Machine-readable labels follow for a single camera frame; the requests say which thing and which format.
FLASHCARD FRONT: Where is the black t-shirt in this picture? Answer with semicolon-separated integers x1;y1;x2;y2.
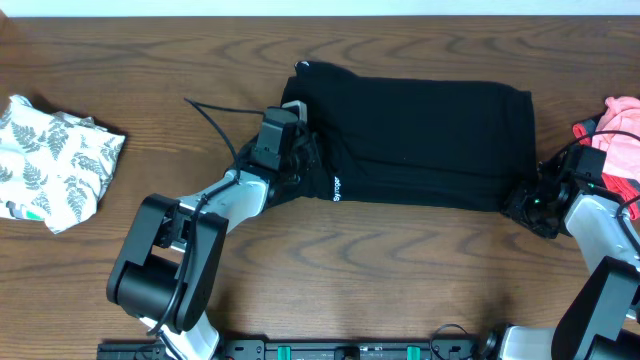
277;61;537;212

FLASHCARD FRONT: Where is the white fern-print fabric bag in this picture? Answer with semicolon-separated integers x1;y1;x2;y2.
1;95;125;234

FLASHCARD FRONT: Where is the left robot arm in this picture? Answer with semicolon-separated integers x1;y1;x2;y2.
97;101;320;359

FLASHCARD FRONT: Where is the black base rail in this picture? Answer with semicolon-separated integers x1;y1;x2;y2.
96;335;499;360

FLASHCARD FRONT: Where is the pink garment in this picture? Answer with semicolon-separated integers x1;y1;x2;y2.
592;96;639;181

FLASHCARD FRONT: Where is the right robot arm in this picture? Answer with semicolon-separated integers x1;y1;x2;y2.
489;176;639;360

